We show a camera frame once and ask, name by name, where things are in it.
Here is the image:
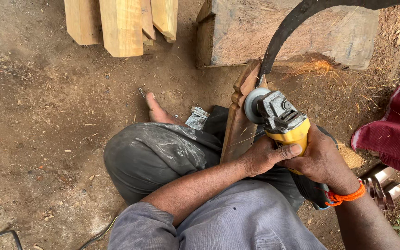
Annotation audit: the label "carved brown wooden piece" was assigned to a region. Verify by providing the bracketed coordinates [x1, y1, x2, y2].
[220, 60, 269, 164]

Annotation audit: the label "yellow grey angle grinder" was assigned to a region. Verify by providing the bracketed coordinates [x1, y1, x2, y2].
[244, 87, 340, 211]

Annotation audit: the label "person's dark grey trousers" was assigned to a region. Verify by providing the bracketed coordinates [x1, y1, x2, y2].
[103, 106, 305, 213]

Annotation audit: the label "black yellow cable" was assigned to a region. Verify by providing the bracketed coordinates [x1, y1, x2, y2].
[78, 216, 119, 250]

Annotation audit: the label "orange thread wristband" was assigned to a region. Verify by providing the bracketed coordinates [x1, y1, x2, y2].
[324, 178, 366, 207]

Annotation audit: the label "curved black metal blade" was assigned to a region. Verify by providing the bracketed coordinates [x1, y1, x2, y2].
[256, 0, 400, 87]

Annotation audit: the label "large weathered wooden block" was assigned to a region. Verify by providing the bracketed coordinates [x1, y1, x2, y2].
[195, 0, 381, 71]

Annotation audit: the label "grey cloth scrap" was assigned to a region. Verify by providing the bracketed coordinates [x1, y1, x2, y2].
[185, 106, 210, 131]

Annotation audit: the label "person's right hand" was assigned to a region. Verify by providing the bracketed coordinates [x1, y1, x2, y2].
[278, 122, 359, 196]

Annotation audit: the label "pale wooden plank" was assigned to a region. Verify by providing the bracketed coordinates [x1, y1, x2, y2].
[64, 0, 102, 46]
[99, 0, 144, 58]
[140, 0, 156, 46]
[150, 0, 178, 44]

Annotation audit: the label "person's left hand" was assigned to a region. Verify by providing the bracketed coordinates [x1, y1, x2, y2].
[238, 135, 303, 178]

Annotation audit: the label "person's bare foot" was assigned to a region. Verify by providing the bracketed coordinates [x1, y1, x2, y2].
[145, 92, 187, 125]

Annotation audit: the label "person's grey shirt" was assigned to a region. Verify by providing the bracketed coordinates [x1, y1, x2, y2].
[107, 178, 330, 250]

